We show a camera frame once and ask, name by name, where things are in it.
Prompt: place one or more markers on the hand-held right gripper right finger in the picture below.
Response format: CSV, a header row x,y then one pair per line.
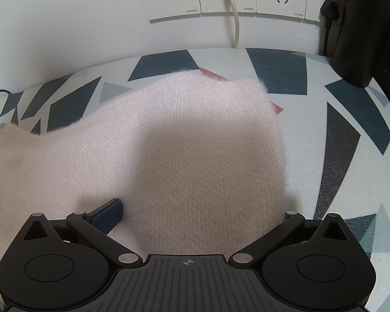
x,y
289,223

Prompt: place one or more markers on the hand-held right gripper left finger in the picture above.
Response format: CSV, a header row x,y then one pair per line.
x,y
109,216

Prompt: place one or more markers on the pink knit sweater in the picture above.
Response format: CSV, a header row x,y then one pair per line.
x,y
182,152

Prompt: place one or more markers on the black upright object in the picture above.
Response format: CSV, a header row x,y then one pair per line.
x,y
360,32

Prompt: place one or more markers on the black power plug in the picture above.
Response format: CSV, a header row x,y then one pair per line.
x,y
328,11

